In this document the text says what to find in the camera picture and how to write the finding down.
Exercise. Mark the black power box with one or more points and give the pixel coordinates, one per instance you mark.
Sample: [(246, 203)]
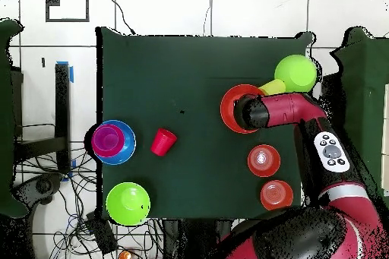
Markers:
[(101, 234)]

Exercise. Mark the dark green table cloth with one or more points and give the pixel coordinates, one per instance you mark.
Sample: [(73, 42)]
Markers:
[(197, 73)]

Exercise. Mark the yellow cup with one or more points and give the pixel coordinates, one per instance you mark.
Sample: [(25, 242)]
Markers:
[(273, 87)]

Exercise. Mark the blue bowl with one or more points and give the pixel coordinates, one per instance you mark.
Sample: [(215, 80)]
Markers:
[(130, 143)]

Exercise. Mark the black chair base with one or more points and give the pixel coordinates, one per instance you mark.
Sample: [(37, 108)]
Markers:
[(39, 187)]

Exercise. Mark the red cup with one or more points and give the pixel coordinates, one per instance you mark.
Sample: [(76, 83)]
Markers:
[(162, 143)]

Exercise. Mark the pink bowl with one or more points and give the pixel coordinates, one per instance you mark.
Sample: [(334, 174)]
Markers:
[(97, 149)]

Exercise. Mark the large orange bowl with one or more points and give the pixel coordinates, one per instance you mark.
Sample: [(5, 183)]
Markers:
[(226, 110)]

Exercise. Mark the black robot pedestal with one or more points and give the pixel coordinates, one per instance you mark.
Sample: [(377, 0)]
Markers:
[(194, 240)]

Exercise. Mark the green covered side table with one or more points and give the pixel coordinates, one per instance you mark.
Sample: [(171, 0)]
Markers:
[(364, 73), (6, 119)]

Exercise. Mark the orange round object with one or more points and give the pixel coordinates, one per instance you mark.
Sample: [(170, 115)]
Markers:
[(124, 256)]

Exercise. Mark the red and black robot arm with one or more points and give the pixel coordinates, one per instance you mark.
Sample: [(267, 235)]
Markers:
[(288, 110)]

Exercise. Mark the green bowl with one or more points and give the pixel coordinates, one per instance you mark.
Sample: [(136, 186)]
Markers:
[(296, 73), (127, 207)]

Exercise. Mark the black stool frame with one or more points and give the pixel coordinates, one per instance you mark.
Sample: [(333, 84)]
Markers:
[(62, 104)]

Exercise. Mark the small orange bowl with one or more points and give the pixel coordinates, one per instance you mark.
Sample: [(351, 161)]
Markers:
[(263, 161), (276, 195)]

